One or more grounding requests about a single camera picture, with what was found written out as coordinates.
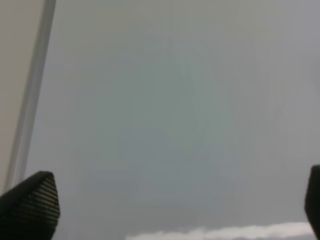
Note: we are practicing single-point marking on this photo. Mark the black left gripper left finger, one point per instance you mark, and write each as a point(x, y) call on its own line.
point(30, 210)

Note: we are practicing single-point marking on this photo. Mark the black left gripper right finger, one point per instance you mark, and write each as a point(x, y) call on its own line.
point(312, 200)

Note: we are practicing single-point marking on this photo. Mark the white whiteboard with aluminium frame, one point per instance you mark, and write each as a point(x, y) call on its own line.
point(176, 119)

